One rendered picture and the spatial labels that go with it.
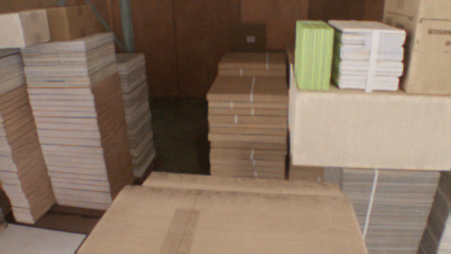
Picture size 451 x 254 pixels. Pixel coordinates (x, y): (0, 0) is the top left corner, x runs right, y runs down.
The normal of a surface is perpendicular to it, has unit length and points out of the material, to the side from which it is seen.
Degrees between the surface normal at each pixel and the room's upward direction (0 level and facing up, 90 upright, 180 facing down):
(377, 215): 90
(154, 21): 90
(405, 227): 90
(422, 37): 89
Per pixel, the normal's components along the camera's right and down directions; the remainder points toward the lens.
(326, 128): -0.14, 0.40
